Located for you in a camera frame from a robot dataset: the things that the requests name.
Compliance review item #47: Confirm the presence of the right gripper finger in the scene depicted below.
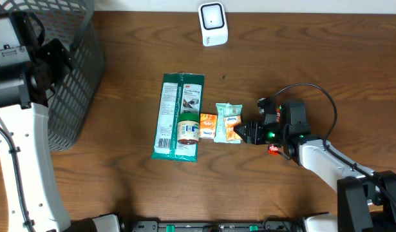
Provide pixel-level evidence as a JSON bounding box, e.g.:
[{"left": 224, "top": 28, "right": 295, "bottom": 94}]
[
  {"left": 234, "top": 121, "right": 262, "bottom": 133},
  {"left": 238, "top": 131, "right": 262, "bottom": 145}
]

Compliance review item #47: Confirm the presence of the orange tissue pack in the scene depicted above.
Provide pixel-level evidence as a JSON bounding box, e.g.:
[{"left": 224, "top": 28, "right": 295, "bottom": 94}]
[
  {"left": 224, "top": 115, "right": 241, "bottom": 142},
  {"left": 200, "top": 113, "right": 217, "bottom": 139}
]

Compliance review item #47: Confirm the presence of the red snack bar wrapper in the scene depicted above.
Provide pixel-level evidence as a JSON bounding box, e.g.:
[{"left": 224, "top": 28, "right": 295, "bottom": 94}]
[{"left": 268, "top": 106, "right": 281, "bottom": 155}]

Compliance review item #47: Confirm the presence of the mint green wipes packet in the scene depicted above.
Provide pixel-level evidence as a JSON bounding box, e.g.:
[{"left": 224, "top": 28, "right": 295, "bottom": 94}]
[{"left": 214, "top": 103, "right": 243, "bottom": 144}]

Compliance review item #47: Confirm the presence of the green lid glass jar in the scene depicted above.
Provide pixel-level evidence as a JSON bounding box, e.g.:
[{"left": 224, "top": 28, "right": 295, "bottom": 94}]
[{"left": 177, "top": 113, "right": 200, "bottom": 145}]

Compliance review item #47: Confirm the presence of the green 3M gloves package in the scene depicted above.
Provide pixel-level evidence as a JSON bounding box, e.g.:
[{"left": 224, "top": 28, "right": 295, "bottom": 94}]
[{"left": 151, "top": 73, "right": 205, "bottom": 162}]

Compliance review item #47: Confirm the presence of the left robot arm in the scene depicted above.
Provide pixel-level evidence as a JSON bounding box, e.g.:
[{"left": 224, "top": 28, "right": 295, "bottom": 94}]
[{"left": 0, "top": 11, "right": 124, "bottom": 231}]

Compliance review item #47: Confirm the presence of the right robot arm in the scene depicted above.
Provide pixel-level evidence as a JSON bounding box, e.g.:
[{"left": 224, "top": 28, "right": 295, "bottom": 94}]
[{"left": 234, "top": 98, "right": 396, "bottom": 231}]

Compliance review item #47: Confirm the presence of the white barcode scanner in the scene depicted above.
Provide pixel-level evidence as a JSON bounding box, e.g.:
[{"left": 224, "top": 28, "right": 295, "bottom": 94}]
[{"left": 198, "top": 1, "right": 229, "bottom": 47}]

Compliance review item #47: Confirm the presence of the grey plastic mesh basket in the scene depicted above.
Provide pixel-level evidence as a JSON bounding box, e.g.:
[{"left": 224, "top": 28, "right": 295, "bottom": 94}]
[{"left": 0, "top": 0, "right": 105, "bottom": 151}]

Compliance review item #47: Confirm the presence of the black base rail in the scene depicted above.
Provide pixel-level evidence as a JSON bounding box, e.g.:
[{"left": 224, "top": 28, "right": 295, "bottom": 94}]
[{"left": 131, "top": 218, "right": 306, "bottom": 232}]

